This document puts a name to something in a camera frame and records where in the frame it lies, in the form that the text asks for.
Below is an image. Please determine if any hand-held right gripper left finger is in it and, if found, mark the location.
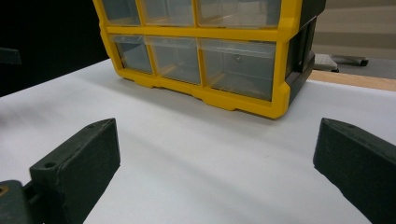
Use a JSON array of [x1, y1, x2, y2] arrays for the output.
[[29, 118, 121, 224]]

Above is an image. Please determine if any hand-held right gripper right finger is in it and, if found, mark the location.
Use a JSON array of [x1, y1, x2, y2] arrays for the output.
[[312, 117, 396, 224]]

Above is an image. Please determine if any dark stand leg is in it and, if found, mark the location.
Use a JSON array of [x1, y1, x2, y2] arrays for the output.
[[331, 54, 370, 67]]

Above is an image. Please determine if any grey metal stand base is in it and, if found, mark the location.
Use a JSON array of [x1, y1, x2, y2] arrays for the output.
[[312, 52, 340, 74]]

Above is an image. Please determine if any yellow black drawer cabinet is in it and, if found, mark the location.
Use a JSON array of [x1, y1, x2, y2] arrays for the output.
[[92, 0, 327, 120]]

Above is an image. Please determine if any clear plastic drawer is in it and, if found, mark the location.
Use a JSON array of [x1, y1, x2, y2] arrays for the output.
[[146, 35, 202, 86], [141, 0, 196, 28], [197, 0, 282, 30], [109, 34, 154, 76], [198, 38, 277, 103]]

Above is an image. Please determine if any dark object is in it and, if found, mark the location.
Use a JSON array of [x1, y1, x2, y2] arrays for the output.
[[0, 47, 22, 65]]

